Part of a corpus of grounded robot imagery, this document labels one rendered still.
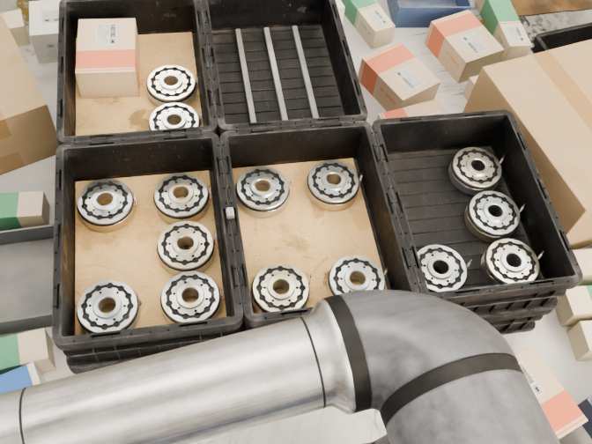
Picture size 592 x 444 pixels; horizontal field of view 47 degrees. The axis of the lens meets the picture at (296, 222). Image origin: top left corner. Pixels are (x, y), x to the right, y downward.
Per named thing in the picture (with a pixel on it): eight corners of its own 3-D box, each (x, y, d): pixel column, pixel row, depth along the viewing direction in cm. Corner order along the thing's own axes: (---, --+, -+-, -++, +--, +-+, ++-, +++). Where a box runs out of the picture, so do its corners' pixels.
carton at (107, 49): (85, 45, 152) (77, 18, 146) (139, 43, 153) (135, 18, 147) (81, 98, 144) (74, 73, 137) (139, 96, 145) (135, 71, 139)
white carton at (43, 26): (118, 22, 175) (113, -6, 167) (122, 55, 169) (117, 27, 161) (37, 29, 171) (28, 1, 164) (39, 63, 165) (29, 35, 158)
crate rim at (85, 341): (244, 329, 111) (245, 322, 109) (55, 352, 106) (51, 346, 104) (218, 138, 131) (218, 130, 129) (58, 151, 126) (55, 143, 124)
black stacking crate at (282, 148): (405, 329, 123) (420, 302, 114) (244, 350, 119) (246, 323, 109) (359, 157, 144) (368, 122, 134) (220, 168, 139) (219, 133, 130)
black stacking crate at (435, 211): (557, 309, 128) (583, 282, 119) (408, 329, 124) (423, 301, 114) (492, 145, 149) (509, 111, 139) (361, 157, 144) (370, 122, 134)
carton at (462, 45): (495, 70, 177) (505, 49, 170) (457, 84, 173) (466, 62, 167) (460, 31, 184) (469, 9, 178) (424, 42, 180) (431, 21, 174)
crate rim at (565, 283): (580, 287, 120) (587, 281, 118) (419, 307, 115) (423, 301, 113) (507, 116, 141) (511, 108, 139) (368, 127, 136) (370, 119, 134)
